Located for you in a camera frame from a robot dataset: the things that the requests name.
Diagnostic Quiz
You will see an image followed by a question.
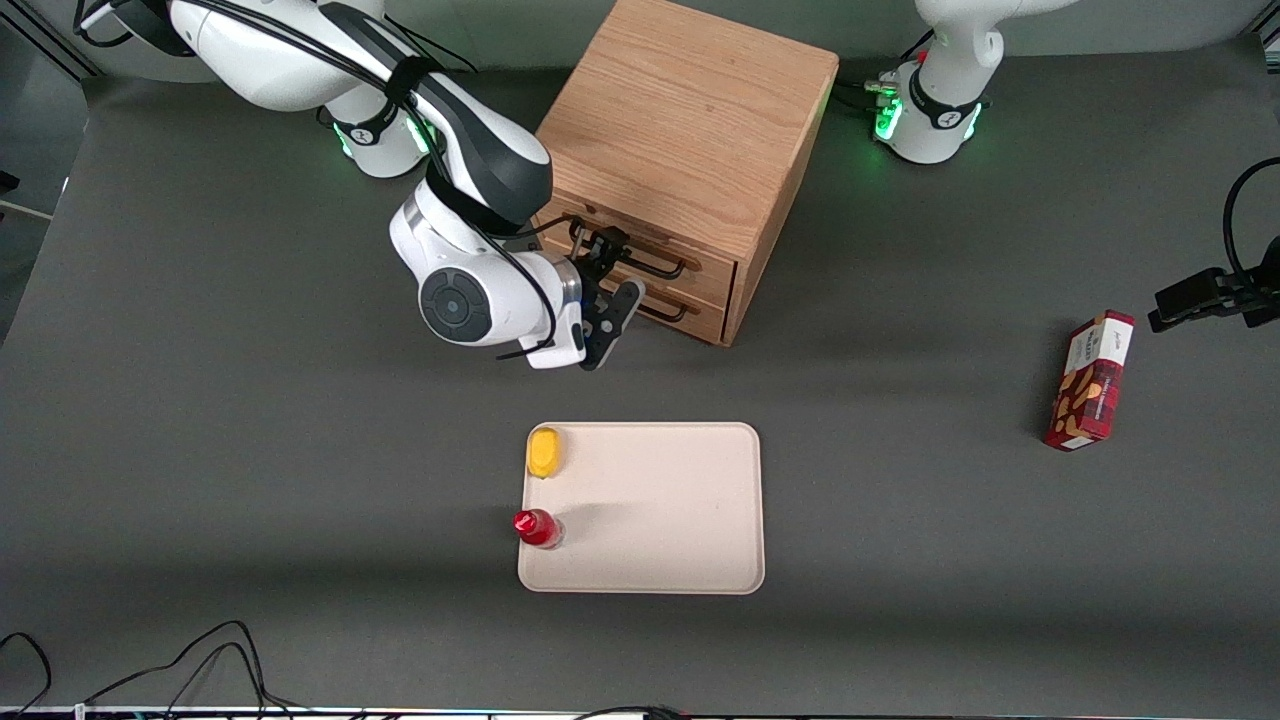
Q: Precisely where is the red tartan cookie box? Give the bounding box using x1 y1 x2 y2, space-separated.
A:
1043 309 1137 453

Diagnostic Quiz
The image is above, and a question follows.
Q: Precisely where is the long black floor cable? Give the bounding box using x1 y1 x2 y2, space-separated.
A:
85 620 311 717

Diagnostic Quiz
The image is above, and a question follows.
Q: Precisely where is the yellow plastic lemon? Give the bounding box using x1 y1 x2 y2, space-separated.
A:
526 427 564 480

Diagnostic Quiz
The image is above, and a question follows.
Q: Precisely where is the beige plastic tray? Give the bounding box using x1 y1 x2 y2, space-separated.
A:
517 421 766 596

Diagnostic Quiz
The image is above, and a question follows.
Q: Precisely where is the thin black floor cable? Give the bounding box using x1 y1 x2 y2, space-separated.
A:
0 632 53 716

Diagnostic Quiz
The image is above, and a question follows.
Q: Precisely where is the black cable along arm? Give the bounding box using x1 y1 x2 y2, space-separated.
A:
75 0 563 363

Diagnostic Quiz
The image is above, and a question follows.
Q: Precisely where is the oak wooden drawer cabinet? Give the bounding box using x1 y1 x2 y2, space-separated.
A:
530 0 841 348

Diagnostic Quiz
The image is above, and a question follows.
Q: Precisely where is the black looped gripper cable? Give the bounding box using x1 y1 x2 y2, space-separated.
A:
1224 157 1280 276

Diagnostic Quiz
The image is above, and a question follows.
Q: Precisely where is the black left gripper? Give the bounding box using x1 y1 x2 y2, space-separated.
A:
1148 235 1280 333

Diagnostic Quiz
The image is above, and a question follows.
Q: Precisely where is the red capped small bottle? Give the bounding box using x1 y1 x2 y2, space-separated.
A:
513 508 566 551

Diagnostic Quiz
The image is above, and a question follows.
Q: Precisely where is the wooden drawer with deep tray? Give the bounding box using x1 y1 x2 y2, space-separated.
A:
535 195 739 306

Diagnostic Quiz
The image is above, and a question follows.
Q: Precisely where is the wooden drawer front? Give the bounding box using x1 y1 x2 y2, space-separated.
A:
620 272 729 347

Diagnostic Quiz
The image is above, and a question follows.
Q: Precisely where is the black robot base cable bundle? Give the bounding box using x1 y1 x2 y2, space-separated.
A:
835 30 936 116

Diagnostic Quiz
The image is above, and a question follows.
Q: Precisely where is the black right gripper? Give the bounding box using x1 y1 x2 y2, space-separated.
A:
575 226 646 372

